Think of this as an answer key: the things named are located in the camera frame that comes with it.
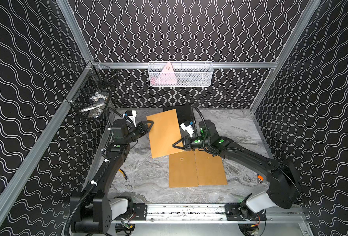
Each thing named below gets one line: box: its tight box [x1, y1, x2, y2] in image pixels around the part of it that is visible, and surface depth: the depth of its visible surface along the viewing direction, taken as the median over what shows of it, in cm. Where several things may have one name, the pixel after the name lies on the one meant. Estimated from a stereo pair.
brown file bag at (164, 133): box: [146, 108, 184, 159], surface depth 78 cm
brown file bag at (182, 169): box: [168, 150, 199, 188], surface depth 91 cm
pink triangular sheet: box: [155, 61, 177, 85], surface depth 92 cm
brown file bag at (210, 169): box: [195, 148, 228, 186], surface depth 89 cm
